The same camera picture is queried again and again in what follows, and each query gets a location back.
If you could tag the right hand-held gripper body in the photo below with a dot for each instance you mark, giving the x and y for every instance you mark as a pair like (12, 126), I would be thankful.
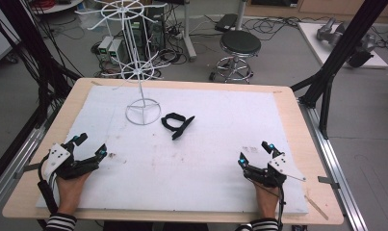
(278, 168)

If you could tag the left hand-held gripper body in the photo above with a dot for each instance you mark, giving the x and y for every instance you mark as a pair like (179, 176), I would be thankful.
(56, 158)

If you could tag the person's right hand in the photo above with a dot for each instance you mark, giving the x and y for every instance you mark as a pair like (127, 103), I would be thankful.
(267, 200)

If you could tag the person's left hand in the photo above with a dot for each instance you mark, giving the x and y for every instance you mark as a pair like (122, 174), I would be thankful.
(69, 192)

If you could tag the white foam board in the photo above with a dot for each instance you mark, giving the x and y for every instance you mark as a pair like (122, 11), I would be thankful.
(198, 166)

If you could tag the thin wooden stick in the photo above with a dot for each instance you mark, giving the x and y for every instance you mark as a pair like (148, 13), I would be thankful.
(316, 207)

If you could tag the white power supply box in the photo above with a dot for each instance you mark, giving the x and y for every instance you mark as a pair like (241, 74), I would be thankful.
(115, 50)
(104, 48)

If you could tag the black round stool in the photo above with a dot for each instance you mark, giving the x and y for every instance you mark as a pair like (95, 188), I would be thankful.
(240, 41)

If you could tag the white floor board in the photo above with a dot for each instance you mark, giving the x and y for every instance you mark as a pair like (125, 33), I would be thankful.
(313, 41)

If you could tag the black flat box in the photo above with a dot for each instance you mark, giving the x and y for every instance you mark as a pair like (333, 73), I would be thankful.
(225, 22)

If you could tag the dark computer tower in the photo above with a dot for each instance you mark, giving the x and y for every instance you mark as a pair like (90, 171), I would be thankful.
(156, 30)

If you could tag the round white table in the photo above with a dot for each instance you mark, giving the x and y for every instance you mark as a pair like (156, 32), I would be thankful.
(55, 5)

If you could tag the white metal stand pole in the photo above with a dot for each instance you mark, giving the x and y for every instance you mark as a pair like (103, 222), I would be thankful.
(187, 35)

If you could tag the grey metal bracket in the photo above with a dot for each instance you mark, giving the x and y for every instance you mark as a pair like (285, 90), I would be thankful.
(26, 169)
(328, 182)

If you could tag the aluminium rail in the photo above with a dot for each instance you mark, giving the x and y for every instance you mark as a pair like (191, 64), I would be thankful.
(334, 166)
(15, 163)

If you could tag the black metal frame post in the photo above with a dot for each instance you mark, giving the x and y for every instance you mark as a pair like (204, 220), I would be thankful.
(345, 51)
(37, 51)

